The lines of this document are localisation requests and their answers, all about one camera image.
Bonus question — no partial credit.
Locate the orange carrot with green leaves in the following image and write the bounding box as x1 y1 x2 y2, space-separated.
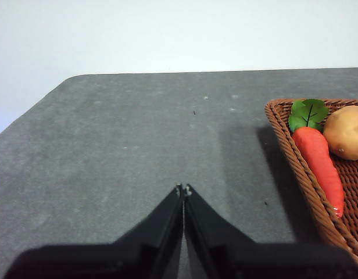
288 98 345 219

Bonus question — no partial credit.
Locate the brown wicker basket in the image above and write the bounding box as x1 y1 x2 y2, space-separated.
264 98 358 262

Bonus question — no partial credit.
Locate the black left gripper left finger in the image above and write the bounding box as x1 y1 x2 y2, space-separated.
3 183 184 279

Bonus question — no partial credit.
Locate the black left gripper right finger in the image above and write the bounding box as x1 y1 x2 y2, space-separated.
184 183 358 279

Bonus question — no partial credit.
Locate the brown potato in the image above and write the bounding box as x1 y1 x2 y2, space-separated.
323 105 358 161

